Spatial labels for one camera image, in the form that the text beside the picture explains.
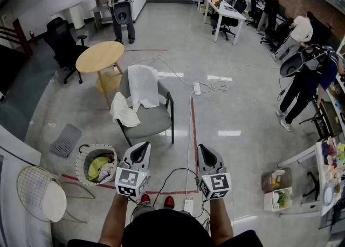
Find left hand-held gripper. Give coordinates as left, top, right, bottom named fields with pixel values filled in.
left=115, top=141, right=151, bottom=197

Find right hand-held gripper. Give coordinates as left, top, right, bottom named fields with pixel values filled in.
left=196, top=143, right=232, bottom=201

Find patterned white clothes garment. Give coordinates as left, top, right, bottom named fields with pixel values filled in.
left=97, top=153, right=117, bottom=183

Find yellow-green clothes garment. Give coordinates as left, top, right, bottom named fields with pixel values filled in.
left=88, top=156, right=112, bottom=182

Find white laundry basket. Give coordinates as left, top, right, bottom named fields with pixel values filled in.
left=75, top=143, right=119, bottom=187

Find cream clothes garment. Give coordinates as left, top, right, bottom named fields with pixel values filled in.
left=109, top=92, right=141, bottom=128

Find white shirt clothes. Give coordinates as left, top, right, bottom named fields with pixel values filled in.
left=127, top=64, right=160, bottom=113

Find person's left forearm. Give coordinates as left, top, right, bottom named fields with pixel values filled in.
left=97, top=192, right=133, bottom=247

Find person's right forearm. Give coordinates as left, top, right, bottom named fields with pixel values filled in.
left=209, top=198, right=234, bottom=247

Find person's left leg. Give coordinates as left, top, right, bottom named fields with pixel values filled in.
left=131, top=203, right=156, bottom=222

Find person's torso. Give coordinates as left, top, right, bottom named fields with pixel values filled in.
left=67, top=208, right=264, bottom=247

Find brown tray of food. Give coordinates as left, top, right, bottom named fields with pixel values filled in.
left=260, top=167, right=293, bottom=193

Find white crate of greens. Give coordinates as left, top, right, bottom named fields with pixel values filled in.
left=263, top=187, right=293, bottom=212

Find grey armchair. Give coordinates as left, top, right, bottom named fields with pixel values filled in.
left=115, top=68, right=175, bottom=147

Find grey perforated panel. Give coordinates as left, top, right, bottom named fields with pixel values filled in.
left=49, top=123, right=82, bottom=159

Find white work table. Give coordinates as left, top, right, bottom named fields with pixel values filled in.
left=277, top=140, right=345, bottom=217

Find white plate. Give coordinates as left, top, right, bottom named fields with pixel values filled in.
left=323, top=182, right=335, bottom=207

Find pile of colourful toys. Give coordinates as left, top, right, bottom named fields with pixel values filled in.
left=321, top=137, right=345, bottom=195

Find black metal chair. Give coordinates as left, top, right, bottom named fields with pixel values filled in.
left=299, top=99, right=337, bottom=142

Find round wooden table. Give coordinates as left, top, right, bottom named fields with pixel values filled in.
left=75, top=40, right=125, bottom=109

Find black mesh office chair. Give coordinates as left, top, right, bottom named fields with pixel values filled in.
left=43, top=17, right=89, bottom=85

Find dark wooden staircase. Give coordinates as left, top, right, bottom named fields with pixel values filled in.
left=0, top=18, right=33, bottom=98

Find grey open cabinet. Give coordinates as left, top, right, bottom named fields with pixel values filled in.
left=92, top=0, right=114, bottom=32

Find long white desk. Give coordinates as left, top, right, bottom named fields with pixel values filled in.
left=192, top=0, right=246, bottom=46

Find white trash bin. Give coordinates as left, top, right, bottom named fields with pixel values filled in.
left=68, top=3, right=86, bottom=30

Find gold wire chair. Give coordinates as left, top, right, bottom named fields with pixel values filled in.
left=16, top=165, right=95, bottom=224

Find coiled white floor cable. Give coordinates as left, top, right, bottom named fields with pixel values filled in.
left=201, top=64, right=281, bottom=93

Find long white floor cable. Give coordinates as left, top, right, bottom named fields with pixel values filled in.
left=139, top=54, right=195, bottom=88

